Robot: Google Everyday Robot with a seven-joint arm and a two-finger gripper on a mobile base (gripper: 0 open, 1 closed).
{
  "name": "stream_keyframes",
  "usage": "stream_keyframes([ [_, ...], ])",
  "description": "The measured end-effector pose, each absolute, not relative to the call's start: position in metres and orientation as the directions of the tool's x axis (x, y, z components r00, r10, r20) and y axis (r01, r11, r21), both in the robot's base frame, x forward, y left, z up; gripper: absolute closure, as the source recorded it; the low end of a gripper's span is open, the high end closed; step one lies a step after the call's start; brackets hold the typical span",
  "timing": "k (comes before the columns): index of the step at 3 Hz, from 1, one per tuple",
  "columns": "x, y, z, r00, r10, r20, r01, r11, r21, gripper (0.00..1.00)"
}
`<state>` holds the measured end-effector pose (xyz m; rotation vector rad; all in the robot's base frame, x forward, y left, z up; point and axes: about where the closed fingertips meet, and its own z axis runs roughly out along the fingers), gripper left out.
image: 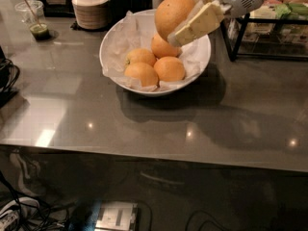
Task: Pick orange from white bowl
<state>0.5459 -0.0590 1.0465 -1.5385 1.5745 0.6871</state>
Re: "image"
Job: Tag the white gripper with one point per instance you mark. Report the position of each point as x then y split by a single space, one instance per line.
208 18

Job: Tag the stack of paper bowls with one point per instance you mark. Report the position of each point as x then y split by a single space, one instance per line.
91 14

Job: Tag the white paper bowl liner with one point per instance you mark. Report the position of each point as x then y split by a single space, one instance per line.
128 36

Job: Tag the black wire rack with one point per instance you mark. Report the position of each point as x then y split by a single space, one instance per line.
274 31

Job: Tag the black condiment holder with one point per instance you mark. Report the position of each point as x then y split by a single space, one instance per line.
123 0

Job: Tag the white power strip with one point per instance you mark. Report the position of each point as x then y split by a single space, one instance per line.
15 211

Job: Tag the white ceramic bowl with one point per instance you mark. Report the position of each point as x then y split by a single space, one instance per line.
205 55

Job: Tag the silver box on floor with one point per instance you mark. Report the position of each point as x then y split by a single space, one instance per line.
117 216

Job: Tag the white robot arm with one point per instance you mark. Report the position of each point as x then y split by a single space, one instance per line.
206 16

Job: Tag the wooden stir stick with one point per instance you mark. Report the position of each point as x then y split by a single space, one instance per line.
30 11

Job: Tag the clear plastic cup green drink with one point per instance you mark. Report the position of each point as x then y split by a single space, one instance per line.
39 32

